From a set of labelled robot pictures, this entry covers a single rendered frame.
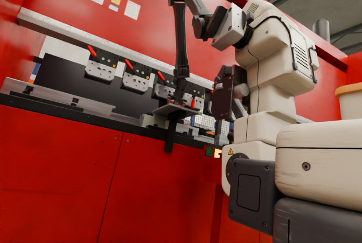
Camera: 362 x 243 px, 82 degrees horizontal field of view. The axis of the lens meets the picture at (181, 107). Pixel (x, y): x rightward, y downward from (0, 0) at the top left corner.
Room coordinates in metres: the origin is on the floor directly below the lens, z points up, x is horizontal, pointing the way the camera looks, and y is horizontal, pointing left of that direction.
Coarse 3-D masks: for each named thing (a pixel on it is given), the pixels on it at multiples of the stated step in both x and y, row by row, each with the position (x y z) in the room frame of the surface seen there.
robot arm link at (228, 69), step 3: (222, 66) 1.19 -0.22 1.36; (225, 66) 1.18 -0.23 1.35; (228, 66) 1.16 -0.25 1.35; (231, 66) 1.14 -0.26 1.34; (240, 66) 1.08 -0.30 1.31; (222, 69) 1.19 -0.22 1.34; (225, 69) 1.18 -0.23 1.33; (228, 69) 1.16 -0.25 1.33; (231, 69) 1.14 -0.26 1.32; (219, 72) 1.22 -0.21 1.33; (222, 72) 1.19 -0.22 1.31; (225, 72) 1.18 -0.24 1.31; (228, 72) 1.16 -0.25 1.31; (231, 72) 1.14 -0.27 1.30; (219, 75) 1.21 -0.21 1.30; (222, 75) 1.20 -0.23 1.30; (225, 75) 1.25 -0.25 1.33; (228, 75) 1.20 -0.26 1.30
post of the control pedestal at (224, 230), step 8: (216, 184) 1.10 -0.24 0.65; (216, 192) 1.10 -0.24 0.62; (224, 192) 1.06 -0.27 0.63; (216, 200) 1.09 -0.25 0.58; (224, 200) 1.06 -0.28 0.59; (216, 208) 1.09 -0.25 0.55; (224, 208) 1.06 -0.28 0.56; (216, 216) 1.08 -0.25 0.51; (224, 216) 1.06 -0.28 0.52; (216, 224) 1.08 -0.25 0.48; (224, 224) 1.07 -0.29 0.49; (216, 232) 1.07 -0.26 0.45; (224, 232) 1.07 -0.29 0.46; (216, 240) 1.07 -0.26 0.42; (224, 240) 1.07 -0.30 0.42
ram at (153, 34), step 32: (32, 0) 0.89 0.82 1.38; (64, 0) 0.94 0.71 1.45; (160, 0) 1.16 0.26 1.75; (224, 0) 1.38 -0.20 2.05; (64, 32) 0.97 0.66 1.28; (96, 32) 1.03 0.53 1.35; (128, 32) 1.10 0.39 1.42; (160, 32) 1.18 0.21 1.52; (192, 32) 1.28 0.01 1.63; (192, 64) 1.29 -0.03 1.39; (224, 64) 1.41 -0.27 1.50; (320, 64) 1.93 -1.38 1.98; (320, 96) 1.93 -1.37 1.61
